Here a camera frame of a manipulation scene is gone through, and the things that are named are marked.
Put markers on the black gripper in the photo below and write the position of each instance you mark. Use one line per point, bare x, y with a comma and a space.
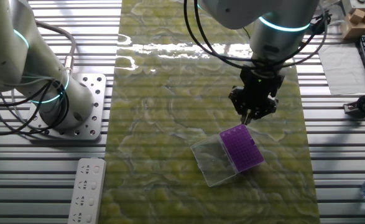
260, 84

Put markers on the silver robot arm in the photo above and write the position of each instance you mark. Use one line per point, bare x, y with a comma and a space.
2, 46

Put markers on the purple pipette tip rack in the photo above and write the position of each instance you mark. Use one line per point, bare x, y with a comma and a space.
241, 147

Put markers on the clear plastic rack lid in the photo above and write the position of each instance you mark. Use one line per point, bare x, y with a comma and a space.
211, 161

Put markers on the green marble pattern mat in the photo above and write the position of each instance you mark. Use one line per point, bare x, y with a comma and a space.
169, 124

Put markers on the white paper sheet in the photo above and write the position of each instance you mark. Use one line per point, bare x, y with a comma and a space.
344, 68

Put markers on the clear glass beaker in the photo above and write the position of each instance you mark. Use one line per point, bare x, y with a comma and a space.
336, 18

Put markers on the small wooden cube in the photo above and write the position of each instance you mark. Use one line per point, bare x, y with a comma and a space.
357, 16

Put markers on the white device with knob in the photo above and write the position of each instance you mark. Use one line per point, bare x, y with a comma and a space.
361, 3

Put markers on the metal robot mounting plate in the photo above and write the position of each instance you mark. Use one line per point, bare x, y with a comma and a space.
96, 105

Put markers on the white power strip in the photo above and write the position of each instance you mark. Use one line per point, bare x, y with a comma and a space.
87, 193

